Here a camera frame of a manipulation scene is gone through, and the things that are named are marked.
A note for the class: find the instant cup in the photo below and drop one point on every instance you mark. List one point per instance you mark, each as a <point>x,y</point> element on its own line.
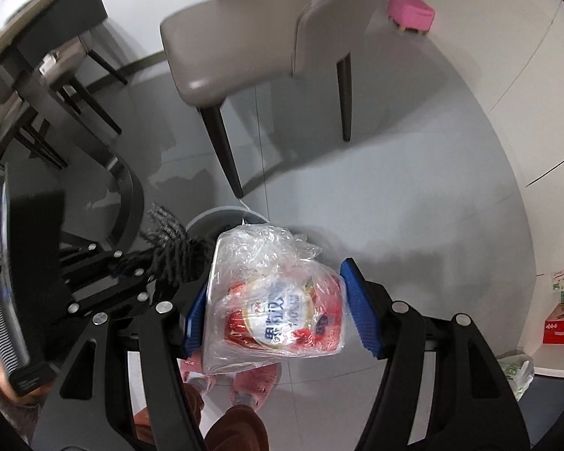
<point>272,310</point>

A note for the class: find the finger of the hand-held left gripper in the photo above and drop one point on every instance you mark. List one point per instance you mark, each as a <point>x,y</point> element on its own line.
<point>103,258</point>
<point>122,293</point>

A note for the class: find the pink stool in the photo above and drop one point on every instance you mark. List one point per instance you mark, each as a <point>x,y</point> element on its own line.
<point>411,11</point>

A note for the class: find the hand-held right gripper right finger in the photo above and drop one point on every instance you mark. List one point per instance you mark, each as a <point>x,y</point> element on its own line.
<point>362,314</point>

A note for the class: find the person's left hand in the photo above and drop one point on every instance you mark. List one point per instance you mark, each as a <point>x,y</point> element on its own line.
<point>4,380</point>

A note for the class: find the red cardboard box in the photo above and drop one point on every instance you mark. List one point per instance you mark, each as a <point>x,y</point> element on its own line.
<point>561,326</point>

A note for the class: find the person's left forearm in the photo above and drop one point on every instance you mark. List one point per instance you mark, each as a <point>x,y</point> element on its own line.
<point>9,425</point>

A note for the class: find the white green plastic bag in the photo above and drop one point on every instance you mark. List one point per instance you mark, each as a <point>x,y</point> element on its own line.
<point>517,371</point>

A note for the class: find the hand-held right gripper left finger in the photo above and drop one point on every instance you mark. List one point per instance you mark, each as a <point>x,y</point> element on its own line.
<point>195,319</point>

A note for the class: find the dark table base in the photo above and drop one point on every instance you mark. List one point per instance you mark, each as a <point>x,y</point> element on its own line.
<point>33,103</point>

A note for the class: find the grey round trash bin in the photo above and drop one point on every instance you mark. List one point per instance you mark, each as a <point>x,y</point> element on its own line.
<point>216,218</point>

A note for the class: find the pink fluffy slipper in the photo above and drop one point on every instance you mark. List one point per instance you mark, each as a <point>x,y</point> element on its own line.
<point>258,380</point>

